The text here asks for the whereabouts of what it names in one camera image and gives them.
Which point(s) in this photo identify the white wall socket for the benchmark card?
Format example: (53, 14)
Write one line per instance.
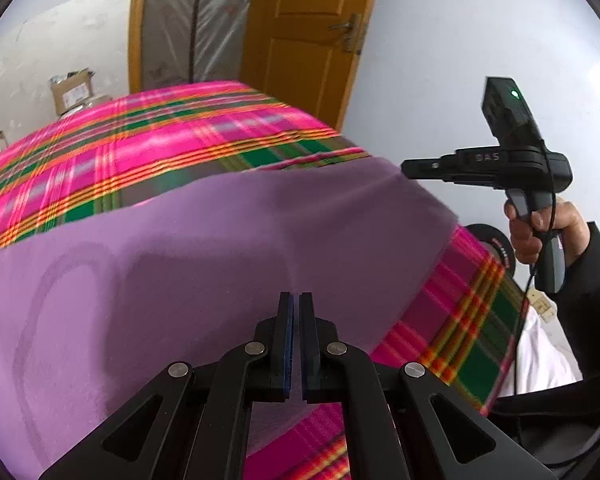
(542, 307)

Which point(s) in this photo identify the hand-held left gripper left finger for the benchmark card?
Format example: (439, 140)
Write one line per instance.
(289, 350)

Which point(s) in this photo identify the pink green plaid bed sheet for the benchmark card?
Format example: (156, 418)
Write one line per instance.
(155, 130)

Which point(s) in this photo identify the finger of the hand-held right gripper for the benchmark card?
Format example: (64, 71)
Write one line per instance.
(430, 167)

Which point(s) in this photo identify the brown cardboard box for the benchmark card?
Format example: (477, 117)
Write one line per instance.
(72, 92)

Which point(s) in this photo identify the clear plastic zipper curtain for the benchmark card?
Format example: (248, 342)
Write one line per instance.
(195, 25)

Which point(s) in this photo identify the wooden door frame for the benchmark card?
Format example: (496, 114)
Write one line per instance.
(137, 25)

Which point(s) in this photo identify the person's right forearm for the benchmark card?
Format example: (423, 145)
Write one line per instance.
(595, 300)

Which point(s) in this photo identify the white cloth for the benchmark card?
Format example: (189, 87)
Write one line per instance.
(540, 360)

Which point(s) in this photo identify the purple sweater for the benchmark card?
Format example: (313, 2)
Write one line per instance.
(205, 260)

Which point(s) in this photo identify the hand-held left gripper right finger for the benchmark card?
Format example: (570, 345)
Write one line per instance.
(305, 355)

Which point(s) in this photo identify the wooden door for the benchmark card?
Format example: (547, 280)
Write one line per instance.
(305, 35)

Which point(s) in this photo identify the person's right hand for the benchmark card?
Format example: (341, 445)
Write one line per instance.
(575, 225)

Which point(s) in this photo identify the person's dark clothing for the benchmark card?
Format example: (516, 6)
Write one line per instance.
(570, 435)

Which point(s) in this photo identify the black tape roll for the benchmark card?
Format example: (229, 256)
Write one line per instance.
(495, 245)

